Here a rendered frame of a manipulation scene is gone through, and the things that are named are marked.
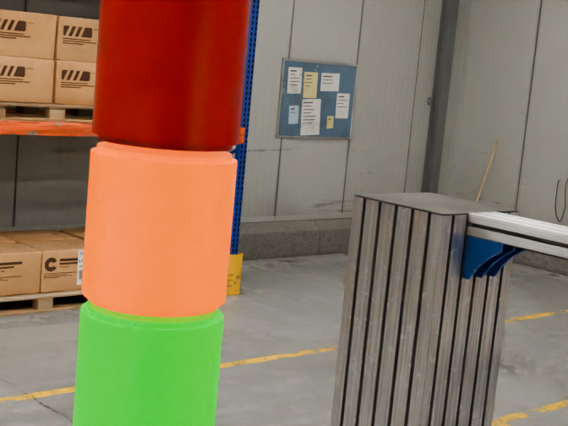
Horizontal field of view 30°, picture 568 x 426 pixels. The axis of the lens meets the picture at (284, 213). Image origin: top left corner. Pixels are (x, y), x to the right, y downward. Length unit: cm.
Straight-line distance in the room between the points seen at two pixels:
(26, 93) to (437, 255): 695
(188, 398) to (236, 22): 13
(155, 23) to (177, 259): 8
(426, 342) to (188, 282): 181
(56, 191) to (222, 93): 1023
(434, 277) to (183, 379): 177
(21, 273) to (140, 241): 872
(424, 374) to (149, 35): 185
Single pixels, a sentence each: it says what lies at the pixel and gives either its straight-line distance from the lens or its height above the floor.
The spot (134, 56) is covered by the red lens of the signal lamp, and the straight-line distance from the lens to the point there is 34.
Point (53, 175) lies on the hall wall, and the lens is 1053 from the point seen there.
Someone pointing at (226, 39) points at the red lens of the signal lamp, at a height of 231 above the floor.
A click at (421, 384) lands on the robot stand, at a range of 217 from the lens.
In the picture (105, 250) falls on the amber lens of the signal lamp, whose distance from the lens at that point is 35.
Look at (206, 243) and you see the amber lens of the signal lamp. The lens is 35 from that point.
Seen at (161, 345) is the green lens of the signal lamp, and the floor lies 221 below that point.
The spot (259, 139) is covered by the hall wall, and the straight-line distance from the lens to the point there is 1196.
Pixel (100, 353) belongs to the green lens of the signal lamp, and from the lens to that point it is 36.
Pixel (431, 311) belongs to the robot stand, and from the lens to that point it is 213.
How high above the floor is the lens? 230
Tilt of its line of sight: 8 degrees down
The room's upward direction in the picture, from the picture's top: 5 degrees clockwise
